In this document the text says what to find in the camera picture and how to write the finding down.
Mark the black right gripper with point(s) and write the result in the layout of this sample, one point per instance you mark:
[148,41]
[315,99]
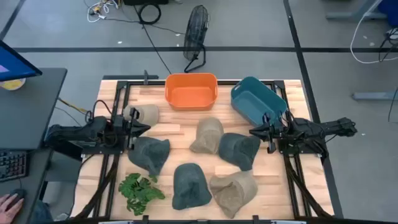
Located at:
[278,130]

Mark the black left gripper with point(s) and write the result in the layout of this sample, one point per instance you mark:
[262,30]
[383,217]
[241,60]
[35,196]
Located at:
[122,127]

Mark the dark grey cap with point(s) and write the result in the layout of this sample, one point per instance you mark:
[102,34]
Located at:
[189,186]
[237,149]
[150,152]

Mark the beige cap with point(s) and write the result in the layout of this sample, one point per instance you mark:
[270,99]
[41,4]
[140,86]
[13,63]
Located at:
[208,135]
[147,113]
[233,191]

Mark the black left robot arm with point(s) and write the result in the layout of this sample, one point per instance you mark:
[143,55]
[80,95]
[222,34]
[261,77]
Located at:
[74,132]

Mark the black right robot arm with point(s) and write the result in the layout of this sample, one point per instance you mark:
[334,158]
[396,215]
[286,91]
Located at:
[326,127]

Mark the teal plastic bin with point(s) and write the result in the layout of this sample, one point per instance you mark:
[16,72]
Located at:
[252,102]

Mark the black bar behind table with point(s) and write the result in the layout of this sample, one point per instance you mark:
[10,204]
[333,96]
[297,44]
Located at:
[130,77]

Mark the orange plastic bin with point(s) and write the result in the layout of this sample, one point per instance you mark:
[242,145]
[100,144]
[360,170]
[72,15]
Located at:
[191,96]

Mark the green artificial leaf sprig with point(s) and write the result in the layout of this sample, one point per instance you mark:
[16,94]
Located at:
[138,191]

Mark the black floor fan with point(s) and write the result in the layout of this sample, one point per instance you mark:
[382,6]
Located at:
[196,31]

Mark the black desk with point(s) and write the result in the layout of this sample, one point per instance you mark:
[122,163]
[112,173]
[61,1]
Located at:
[31,112]

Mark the black keyboard shelf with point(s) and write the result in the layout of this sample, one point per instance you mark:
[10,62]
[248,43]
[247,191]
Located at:
[34,174]

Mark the grey desk foot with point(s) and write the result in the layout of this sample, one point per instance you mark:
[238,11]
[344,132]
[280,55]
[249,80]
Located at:
[373,96]

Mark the black keyboard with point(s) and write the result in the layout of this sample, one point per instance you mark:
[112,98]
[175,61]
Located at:
[12,165]

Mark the black computer mouse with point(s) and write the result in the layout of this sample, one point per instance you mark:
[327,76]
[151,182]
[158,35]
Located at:
[18,193]

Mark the computer monitor with blue screen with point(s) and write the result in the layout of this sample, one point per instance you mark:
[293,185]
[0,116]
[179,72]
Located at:
[12,63]

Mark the grey desk leg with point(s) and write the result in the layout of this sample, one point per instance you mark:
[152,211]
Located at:
[351,14]

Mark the person's hand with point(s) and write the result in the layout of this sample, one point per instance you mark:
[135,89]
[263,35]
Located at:
[9,208]

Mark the blue object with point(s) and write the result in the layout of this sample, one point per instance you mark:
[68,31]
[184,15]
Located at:
[388,11]

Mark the black aluminium table frame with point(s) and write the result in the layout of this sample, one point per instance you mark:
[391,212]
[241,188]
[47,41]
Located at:
[224,82]

